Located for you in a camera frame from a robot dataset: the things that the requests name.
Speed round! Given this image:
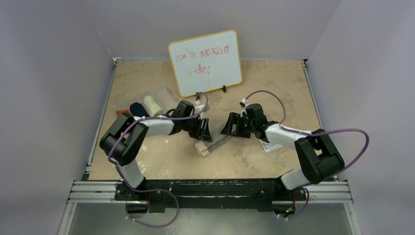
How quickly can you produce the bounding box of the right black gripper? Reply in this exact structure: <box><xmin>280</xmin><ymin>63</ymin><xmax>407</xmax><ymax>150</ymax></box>
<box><xmin>221</xmin><ymin>112</ymin><xmax>256</xmax><ymax>139</ymax></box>

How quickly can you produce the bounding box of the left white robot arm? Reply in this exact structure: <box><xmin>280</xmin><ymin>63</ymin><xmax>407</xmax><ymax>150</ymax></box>
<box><xmin>99</xmin><ymin>100</ymin><xmax>213</xmax><ymax>200</ymax></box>

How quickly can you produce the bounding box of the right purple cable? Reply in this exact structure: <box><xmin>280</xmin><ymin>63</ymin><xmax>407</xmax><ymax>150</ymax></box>
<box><xmin>243</xmin><ymin>90</ymin><xmax>370</xmax><ymax>221</ymax></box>

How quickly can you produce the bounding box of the aluminium frame rail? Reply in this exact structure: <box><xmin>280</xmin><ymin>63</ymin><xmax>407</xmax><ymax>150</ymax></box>
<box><xmin>59</xmin><ymin>179</ymin><xmax>360</xmax><ymax>235</ymax></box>

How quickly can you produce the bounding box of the whiteboard with yellow frame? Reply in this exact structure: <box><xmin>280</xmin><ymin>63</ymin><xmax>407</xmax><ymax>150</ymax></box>
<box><xmin>168</xmin><ymin>29</ymin><xmax>243</xmax><ymax>97</ymax></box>

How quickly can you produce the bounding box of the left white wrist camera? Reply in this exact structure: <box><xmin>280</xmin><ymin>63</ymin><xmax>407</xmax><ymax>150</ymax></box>
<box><xmin>194</xmin><ymin>100</ymin><xmax>210</xmax><ymax>114</ymax></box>

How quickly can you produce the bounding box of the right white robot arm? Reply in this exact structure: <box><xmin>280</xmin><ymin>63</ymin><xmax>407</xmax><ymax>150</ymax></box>
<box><xmin>221</xmin><ymin>103</ymin><xmax>345</xmax><ymax>199</ymax></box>

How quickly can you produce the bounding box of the orange rolled underwear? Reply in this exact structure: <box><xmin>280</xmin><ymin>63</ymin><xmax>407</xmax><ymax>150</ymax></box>
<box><xmin>115</xmin><ymin>110</ymin><xmax>131</xmax><ymax>117</ymax></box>

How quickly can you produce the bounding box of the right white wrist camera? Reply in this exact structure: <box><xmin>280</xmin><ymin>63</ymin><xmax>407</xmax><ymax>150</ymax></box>
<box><xmin>239</xmin><ymin>99</ymin><xmax>250</xmax><ymax>117</ymax></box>

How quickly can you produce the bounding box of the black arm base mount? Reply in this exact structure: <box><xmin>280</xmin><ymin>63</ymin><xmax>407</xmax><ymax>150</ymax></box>
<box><xmin>115</xmin><ymin>178</ymin><xmax>307</xmax><ymax>215</ymax></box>

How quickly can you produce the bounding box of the clear plastic divided tray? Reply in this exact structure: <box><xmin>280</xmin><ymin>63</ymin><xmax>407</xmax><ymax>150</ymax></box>
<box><xmin>114</xmin><ymin>85</ymin><xmax>178</xmax><ymax>114</ymax></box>

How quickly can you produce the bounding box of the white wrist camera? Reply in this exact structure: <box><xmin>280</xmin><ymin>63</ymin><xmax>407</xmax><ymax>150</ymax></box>
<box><xmin>194</xmin><ymin>100</ymin><xmax>210</xmax><ymax>114</ymax></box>
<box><xmin>239</xmin><ymin>99</ymin><xmax>250</xmax><ymax>117</ymax></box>

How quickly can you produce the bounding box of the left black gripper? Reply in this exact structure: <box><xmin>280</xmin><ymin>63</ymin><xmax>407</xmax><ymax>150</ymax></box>
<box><xmin>182</xmin><ymin>116</ymin><xmax>211</xmax><ymax>142</ymax></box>

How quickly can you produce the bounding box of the clear plastic packaging bag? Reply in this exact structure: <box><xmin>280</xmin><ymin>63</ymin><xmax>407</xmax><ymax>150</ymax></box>
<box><xmin>258</xmin><ymin>140</ymin><xmax>284</xmax><ymax>154</ymax></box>

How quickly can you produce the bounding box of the grey underwear with beige band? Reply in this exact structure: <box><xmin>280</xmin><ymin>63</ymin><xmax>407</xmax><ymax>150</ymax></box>
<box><xmin>194</xmin><ymin>134</ymin><xmax>231</xmax><ymax>157</ymax></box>

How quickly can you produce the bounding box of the pale yellow underwear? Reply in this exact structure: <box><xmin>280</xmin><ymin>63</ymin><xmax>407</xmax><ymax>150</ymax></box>
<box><xmin>143</xmin><ymin>95</ymin><xmax>163</xmax><ymax>117</ymax></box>

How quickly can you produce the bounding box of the navy rolled underwear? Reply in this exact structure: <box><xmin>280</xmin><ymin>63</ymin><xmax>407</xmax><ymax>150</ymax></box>
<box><xmin>129</xmin><ymin>102</ymin><xmax>150</xmax><ymax>117</ymax></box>

